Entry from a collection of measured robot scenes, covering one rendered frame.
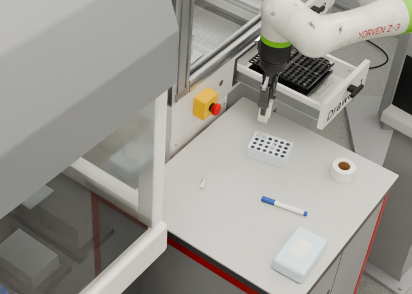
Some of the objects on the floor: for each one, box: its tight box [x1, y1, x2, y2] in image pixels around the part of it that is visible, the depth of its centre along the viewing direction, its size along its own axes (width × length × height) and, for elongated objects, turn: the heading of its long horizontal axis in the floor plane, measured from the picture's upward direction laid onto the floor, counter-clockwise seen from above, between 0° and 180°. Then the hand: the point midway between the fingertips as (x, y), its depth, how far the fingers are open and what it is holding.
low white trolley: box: [142, 96, 399, 294], centre depth 253 cm, size 58×62×76 cm
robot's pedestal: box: [363, 104, 412, 294], centre depth 284 cm, size 30×30×76 cm
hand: (265, 110), depth 227 cm, fingers closed
